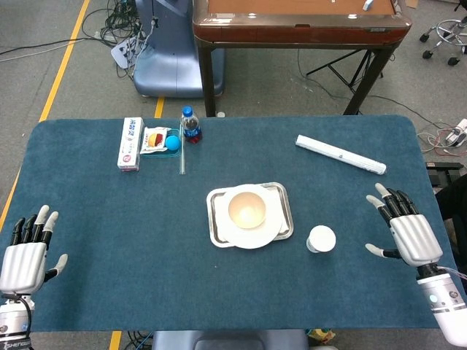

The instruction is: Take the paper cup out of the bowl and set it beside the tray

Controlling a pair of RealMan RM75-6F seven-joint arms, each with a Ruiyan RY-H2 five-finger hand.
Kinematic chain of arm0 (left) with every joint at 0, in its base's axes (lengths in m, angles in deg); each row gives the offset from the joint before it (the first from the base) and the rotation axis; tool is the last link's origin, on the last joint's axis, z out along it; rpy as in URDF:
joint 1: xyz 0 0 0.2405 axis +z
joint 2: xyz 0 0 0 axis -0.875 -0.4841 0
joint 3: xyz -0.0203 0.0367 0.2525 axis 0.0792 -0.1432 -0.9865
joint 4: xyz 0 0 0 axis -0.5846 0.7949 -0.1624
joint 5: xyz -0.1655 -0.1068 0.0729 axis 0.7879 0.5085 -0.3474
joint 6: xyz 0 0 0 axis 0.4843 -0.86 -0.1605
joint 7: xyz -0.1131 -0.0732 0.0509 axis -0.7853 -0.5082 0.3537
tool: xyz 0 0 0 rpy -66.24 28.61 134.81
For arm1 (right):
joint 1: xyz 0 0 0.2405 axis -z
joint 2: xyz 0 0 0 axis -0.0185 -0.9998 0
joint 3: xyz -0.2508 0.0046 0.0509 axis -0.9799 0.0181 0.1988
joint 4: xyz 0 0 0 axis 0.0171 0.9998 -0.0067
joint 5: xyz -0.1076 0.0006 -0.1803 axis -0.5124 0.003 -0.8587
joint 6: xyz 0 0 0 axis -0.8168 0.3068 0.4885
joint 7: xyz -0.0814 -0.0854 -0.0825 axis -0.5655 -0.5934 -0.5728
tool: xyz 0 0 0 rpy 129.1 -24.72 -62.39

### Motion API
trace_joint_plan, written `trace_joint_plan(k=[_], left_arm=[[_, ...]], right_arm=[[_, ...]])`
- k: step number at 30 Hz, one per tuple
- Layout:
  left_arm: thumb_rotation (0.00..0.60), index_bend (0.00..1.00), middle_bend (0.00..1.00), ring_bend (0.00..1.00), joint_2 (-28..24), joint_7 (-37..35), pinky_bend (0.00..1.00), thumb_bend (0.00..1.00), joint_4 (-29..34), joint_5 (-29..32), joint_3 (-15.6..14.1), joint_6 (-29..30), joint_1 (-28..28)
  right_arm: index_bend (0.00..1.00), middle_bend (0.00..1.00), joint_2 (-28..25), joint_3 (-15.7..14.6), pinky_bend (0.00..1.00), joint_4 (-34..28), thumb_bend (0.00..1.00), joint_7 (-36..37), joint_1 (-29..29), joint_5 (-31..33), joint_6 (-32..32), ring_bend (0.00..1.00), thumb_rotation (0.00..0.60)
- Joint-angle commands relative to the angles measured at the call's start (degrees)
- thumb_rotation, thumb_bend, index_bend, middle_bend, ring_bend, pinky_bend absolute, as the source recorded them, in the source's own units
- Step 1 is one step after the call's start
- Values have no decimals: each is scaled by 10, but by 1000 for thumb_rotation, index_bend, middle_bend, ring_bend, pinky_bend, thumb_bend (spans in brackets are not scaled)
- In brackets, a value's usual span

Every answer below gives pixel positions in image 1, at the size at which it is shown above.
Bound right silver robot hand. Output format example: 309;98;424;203
366;182;444;268

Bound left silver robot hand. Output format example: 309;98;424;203
0;204;69;295

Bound white flower print paper cup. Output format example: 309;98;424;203
306;225;337;254

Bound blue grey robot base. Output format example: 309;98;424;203
133;0;225;98

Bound silver metal tray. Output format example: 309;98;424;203
206;181;295;247

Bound black floor device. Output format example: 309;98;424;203
425;162;464;187

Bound blue table cloth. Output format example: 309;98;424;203
15;115;459;333

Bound white power strip with plugs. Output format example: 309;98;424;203
444;118;467;147

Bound white rolled film pack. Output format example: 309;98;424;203
295;134;387;176

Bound yellow snack bag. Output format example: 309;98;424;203
306;327;336;346

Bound white round plate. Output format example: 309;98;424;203
220;184;282;250

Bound white pink toothpaste box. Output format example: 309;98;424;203
117;116;144;171

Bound beige bowl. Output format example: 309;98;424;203
228;192;267;230

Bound white snack packet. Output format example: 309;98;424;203
139;125;171;155

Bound clear glass tube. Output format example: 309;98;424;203
179;126;186;175

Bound office chair wheel base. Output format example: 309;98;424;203
419;18;467;66

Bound blue grey robot torso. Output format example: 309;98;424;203
151;330;309;350

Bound cola bottle blue cap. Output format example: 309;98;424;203
180;106;203;145

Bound white floor power strip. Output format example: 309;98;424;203
111;39;142;70

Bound brown mahjong table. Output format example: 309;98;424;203
192;0;413;117

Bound black floor cable bundle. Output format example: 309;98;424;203
82;0;154;77

